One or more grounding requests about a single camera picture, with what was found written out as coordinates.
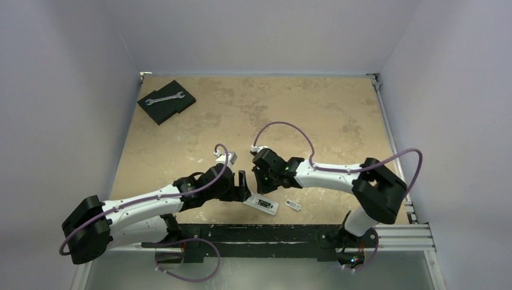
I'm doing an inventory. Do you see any white remote control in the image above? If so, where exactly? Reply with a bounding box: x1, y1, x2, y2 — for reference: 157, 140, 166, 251
242, 194, 279, 216

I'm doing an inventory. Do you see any green AAA battery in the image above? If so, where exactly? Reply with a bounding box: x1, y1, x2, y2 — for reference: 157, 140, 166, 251
258, 200, 272, 209

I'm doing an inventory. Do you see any white battery cover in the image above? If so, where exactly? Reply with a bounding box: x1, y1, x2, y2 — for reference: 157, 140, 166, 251
285, 199, 302, 211

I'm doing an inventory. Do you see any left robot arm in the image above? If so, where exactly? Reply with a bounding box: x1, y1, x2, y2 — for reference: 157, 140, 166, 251
59, 163, 251, 265

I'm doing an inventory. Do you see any silver open-end wrench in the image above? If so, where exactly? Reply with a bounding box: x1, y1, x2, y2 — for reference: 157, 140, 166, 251
145, 92, 185, 106

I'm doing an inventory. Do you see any black foam pad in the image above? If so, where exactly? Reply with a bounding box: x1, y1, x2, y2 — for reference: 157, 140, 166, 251
138, 80, 196, 125

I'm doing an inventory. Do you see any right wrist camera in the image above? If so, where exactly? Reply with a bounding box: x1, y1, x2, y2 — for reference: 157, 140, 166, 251
250, 146, 267, 156

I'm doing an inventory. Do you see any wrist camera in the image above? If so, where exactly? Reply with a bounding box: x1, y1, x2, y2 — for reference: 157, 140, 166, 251
250, 146, 267, 156
215, 152, 237, 166

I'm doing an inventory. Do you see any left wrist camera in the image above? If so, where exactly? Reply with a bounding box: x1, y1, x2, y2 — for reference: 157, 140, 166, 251
215, 152, 237, 166

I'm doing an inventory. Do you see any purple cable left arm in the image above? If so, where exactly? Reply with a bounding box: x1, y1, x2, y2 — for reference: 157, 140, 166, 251
59, 143, 231, 257

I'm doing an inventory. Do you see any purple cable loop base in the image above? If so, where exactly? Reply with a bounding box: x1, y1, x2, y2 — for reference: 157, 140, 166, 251
154, 237, 221, 283

